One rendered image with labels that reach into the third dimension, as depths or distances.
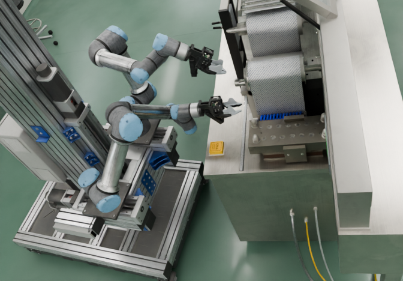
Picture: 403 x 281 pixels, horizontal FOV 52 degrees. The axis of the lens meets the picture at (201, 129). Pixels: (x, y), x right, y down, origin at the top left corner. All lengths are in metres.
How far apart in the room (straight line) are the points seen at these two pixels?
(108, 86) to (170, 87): 0.72
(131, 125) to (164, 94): 2.09
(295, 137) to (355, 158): 0.87
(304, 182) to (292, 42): 0.69
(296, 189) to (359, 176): 1.09
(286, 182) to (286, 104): 0.40
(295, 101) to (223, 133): 0.45
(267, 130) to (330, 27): 0.70
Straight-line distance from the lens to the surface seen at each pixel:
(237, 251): 2.87
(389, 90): 1.58
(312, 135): 1.97
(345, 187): 1.08
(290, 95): 1.98
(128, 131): 1.89
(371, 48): 1.74
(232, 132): 2.22
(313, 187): 2.15
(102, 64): 2.14
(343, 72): 1.34
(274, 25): 2.03
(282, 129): 2.01
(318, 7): 1.51
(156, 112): 2.15
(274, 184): 2.13
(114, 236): 2.98
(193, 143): 3.45
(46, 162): 2.53
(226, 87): 2.46
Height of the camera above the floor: 2.58
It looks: 47 degrees down
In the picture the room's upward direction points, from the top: 24 degrees counter-clockwise
